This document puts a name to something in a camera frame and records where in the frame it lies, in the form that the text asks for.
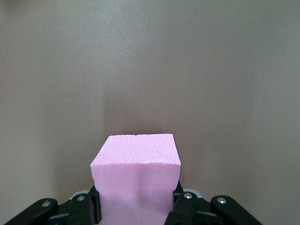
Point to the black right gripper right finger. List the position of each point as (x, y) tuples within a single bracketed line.
[(194, 211)]

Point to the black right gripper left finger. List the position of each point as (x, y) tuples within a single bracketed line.
[(79, 208)]

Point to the pink foam block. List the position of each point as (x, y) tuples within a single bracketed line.
[(136, 178)]

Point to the brown table cover sheet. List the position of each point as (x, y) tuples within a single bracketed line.
[(150, 70)]

